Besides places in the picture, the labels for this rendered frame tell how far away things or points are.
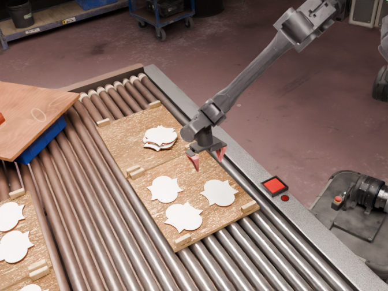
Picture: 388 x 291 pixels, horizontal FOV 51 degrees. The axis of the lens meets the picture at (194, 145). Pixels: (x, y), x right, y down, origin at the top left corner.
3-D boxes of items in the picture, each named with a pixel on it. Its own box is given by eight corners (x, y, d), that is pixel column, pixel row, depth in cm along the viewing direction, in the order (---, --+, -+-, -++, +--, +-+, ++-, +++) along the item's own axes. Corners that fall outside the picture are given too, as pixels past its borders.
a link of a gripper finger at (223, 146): (230, 163, 149) (227, 140, 145) (213, 170, 146) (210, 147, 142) (219, 156, 154) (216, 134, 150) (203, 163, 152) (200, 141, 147)
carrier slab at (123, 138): (162, 105, 205) (161, 103, 204) (201, 149, 176) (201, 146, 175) (96, 130, 194) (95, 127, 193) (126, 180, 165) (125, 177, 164)
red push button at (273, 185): (275, 180, 159) (275, 177, 158) (285, 189, 154) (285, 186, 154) (262, 186, 157) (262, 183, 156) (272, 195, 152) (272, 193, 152)
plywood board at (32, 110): (2, 84, 216) (1, 81, 214) (81, 96, 199) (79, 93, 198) (-76, 141, 181) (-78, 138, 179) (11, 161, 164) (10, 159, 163)
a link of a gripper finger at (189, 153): (213, 170, 146) (211, 147, 142) (196, 177, 144) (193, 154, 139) (204, 162, 152) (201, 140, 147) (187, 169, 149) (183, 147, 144)
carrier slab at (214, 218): (202, 149, 176) (202, 146, 175) (259, 209, 147) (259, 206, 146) (128, 181, 164) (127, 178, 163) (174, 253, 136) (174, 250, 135)
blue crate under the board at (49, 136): (19, 115, 209) (11, 99, 203) (68, 125, 199) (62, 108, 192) (-26, 153, 187) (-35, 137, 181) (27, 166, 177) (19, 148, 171)
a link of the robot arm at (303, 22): (344, 9, 107) (318, -19, 108) (303, 47, 112) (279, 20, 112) (334, 22, 149) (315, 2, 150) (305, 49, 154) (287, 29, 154)
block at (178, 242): (189, 237, 138) (189, 231, 137) (192, 240, 137) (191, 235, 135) (174, 245, 136) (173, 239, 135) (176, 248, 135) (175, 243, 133)
